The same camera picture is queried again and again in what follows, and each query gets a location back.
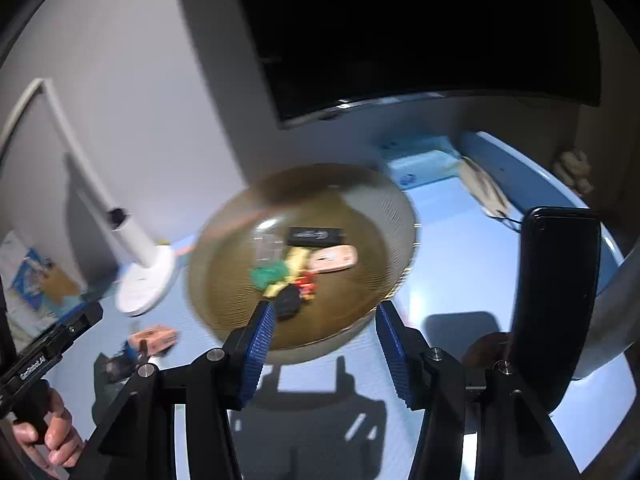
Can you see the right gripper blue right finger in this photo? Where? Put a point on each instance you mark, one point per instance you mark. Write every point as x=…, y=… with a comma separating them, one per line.
x=402, y=347

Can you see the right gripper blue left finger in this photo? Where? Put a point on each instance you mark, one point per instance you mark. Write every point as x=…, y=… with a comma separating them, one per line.
x=254, y=346

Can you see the black orange figurine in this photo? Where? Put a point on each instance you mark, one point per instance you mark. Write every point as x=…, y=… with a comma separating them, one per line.
x=290, y=300

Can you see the teal translucent toy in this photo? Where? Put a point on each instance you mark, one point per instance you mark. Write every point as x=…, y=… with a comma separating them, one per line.
x=268, y=274

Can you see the orange cigarette box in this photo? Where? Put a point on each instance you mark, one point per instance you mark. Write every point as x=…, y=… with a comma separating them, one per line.
x=153, y=341

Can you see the pink small toy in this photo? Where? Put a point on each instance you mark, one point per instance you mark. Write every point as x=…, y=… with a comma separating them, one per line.
x=333, y=259

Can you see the black usb stick box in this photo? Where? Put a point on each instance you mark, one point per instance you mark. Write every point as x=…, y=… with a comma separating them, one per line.
x=314, y=237

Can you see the person left hand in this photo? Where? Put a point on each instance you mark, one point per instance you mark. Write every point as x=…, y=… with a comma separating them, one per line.
x=59, y=448

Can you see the upright books row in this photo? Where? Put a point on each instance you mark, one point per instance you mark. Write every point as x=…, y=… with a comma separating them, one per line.
x=21, y=276

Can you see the light blue textured desk mat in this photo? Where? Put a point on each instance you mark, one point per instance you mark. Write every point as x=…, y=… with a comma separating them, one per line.
x=276, y=435

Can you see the brown pencil holder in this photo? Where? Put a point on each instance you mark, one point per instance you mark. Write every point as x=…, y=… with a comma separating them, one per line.
x=59, y=289

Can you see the amber ribbed glass bowl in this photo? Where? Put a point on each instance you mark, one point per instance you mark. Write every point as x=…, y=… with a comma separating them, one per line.
x=375, y=216

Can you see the white desk lamp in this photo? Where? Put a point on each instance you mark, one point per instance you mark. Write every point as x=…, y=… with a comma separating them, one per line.
x=143, y=282

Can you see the black smartphone on stand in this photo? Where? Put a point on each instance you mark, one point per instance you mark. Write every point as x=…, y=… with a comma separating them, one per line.
x=558, y=274

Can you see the blue tissue box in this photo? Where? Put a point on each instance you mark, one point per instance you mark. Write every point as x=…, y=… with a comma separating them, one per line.
x=421, y=160

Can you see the grey thermos bottle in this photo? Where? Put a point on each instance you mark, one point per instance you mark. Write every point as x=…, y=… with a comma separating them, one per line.
x=614, y=324

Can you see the black monitor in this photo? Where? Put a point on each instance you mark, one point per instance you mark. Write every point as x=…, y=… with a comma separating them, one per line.
x=321, y=57

